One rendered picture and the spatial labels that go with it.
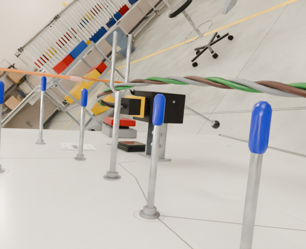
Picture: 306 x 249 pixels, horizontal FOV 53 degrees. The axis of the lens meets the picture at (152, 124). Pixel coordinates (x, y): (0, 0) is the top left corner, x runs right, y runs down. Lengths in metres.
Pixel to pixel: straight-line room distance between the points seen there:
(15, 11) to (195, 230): 8.75
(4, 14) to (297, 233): 8.71
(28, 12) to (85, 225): 8.78
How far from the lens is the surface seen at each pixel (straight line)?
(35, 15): 8.95
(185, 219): 0.23
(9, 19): 8.80
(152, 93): 0.39
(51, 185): 0.29
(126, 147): 0.46
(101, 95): 0.32
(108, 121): 0.60
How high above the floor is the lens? 1.29
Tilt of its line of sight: 22 degrees down
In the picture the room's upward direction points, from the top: 43 degrees counter-clockwise
